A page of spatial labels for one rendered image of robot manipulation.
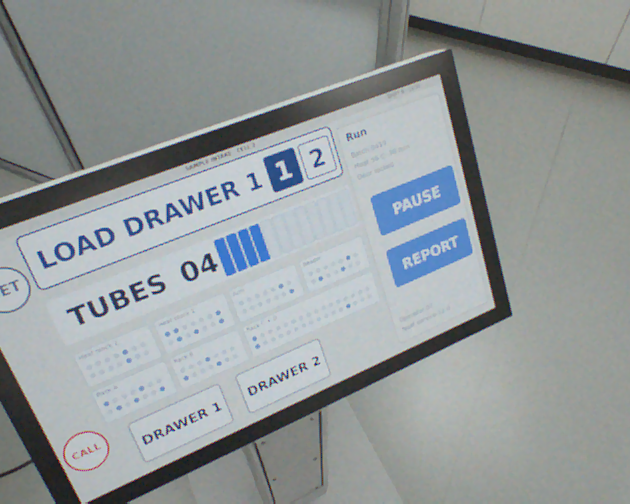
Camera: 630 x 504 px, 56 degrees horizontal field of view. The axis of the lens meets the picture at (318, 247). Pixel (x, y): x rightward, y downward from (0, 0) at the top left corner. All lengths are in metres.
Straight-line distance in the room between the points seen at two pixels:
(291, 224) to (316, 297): 0.08
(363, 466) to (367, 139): 1.12
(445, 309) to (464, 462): 1.03
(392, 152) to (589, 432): 1.30
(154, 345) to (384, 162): 0.29
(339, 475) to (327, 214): 1.07
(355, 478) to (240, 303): 1.05
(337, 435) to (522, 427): 0.49
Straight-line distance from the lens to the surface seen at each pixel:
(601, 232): 2.16
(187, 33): 1.35
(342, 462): 1.60
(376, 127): 0.61
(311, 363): 0.63
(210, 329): 0.59
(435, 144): 0.64
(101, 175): 0.55
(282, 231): 0.58
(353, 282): 0.62
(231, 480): 1.60
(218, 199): 0.56
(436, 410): 1.70
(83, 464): 0.64
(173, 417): 0.62
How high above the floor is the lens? 1.58
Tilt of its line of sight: 55 degrees down
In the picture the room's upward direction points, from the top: 1 degrees counter-clockwise
